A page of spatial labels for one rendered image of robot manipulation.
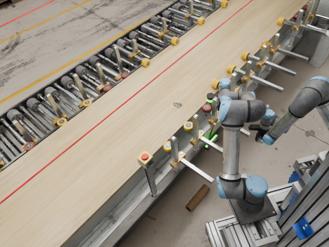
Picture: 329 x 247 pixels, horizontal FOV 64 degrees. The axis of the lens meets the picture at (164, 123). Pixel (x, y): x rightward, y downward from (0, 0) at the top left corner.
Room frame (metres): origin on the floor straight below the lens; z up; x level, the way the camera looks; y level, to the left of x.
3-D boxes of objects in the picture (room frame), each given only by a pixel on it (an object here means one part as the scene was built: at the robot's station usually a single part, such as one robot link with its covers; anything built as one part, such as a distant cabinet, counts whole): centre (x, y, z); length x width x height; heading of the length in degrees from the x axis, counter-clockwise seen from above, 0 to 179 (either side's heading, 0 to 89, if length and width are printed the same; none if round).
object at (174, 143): (1.04, -0.05, 0.90); 0.03 x 0.03 x 0.48; 43
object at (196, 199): (1.06, -0.23, 0.04); 0.30 x 0.08 x 0.08; 133
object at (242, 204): (0.58, -0.44, 1.09); 0.15 x 0.15 x 0.10
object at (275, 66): (1.87, -1.04, 0.95); 0.50 x 0.04 x 0.04; 43
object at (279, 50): (1.99, -1.27, 0.95); 0.36 x 0.03 x 0.03; 43
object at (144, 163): (0.86, 0.14, 1.18); 0.07 x 0.07 x 0.08; 43
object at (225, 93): (1.18, -0.44, 1.30); 0.11 x 0.11 x 0.08; 79
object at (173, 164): (1.05, -0.06, 0.82); 0.13 x 0.06 x 0.05; 133
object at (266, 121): (1.11, -0.72, 1.13); 0.09 x 0.08 x 0.11; 40
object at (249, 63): (1.71, -0.78, 0.90); 0.03 x 0.03 x 0.48; 43
